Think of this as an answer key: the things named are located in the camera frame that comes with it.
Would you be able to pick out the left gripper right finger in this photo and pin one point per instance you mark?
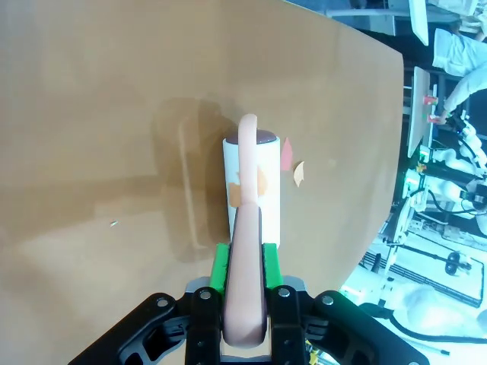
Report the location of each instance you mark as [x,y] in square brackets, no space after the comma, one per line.
[323,331]

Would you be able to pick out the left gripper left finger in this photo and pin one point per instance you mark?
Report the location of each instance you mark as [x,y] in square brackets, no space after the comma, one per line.
[171,331]

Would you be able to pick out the black caster wheels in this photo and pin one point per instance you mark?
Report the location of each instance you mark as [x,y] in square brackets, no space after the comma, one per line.
[454,264]

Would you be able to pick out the orange paper scrap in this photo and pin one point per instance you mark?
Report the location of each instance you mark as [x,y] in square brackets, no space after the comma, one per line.
[262,182]
[299,175]
[235,195]

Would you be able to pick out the red paper scrap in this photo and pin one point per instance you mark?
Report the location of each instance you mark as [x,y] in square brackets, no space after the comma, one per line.
[286,156]

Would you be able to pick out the beige board panel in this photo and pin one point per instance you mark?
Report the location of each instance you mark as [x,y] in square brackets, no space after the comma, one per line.
[418,110]

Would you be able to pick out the person in white coat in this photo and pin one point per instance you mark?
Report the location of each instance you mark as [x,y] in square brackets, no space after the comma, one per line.
[460,57]

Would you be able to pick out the white metal frame stand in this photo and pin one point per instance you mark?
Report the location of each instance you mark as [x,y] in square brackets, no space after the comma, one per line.
[403,228]

